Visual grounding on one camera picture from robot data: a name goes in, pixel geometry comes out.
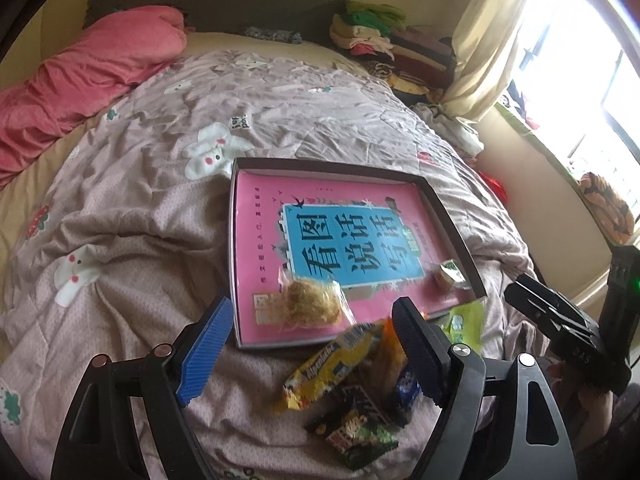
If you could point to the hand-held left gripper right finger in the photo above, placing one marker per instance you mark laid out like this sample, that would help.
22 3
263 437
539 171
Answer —
417 355

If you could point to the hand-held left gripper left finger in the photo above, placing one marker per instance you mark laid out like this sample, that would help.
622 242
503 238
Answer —
205 350

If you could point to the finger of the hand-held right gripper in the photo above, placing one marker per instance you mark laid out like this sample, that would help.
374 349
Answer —
535 312
555 302

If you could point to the blue cookie packet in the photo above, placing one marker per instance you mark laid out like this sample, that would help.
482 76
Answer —
407 390

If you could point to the yellow candy packet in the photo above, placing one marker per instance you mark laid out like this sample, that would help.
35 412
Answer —
325 362

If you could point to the black green pea packet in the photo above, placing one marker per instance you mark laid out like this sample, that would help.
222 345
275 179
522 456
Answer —
355 432

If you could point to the orange cracker packet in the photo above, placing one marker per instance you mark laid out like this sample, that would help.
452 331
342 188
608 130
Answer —
382 355

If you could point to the light green snack packet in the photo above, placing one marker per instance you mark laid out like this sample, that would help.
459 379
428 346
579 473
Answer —
465 325

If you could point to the round green-label cake packet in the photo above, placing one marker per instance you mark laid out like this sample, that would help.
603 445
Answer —
450 274

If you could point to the orange patterned cushion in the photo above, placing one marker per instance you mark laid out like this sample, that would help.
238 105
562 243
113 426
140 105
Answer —
607 205

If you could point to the clear floss cake packet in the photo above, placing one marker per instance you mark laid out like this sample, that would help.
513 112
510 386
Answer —
310 302

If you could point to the red cloth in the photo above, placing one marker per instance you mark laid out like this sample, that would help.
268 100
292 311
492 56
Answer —
495 187

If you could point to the pink book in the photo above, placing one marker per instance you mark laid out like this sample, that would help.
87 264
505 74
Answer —
260 195

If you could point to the white cloth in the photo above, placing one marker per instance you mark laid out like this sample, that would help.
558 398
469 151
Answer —
455 127

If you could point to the beige bed sheet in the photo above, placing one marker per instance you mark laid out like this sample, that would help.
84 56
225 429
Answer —
30 185

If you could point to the printed blanket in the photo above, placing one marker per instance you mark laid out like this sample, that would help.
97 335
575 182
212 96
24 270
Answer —
300 100

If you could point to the window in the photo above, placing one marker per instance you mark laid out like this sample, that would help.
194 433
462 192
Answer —
590 35

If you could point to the cream curtain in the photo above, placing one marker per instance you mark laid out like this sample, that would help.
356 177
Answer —
490 35

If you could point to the pink quilt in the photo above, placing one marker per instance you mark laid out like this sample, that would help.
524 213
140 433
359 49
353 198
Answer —
75 85

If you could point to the pile of folded clothes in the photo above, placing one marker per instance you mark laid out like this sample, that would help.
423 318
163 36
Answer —
400 50

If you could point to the dark patterned pillow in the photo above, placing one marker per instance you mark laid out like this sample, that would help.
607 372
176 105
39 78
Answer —
272 35

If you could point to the dark grey headboard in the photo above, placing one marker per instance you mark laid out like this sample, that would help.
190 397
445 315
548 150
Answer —
225 5

